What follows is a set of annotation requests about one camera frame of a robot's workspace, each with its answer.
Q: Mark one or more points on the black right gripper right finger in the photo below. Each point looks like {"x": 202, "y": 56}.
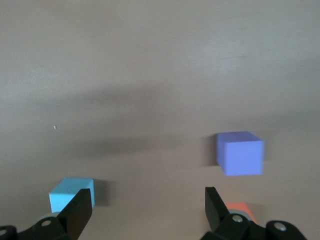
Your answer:
{"x": 215, "y": 212}

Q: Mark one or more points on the purple foam block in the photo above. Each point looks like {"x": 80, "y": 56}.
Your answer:
{"x": 242, "y": 157}

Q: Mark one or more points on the light blue foam block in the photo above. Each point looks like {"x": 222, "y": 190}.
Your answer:
{"x": 62, "y": 195}

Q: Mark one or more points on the brown table cover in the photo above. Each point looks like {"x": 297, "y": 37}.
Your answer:
{"x": 150, "y": 62}

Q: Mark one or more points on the orange foam block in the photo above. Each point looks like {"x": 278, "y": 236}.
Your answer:
{"x": 240, "y": 207}

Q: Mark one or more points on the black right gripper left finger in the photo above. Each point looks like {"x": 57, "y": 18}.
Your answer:
{"x": 75, "y": 215}

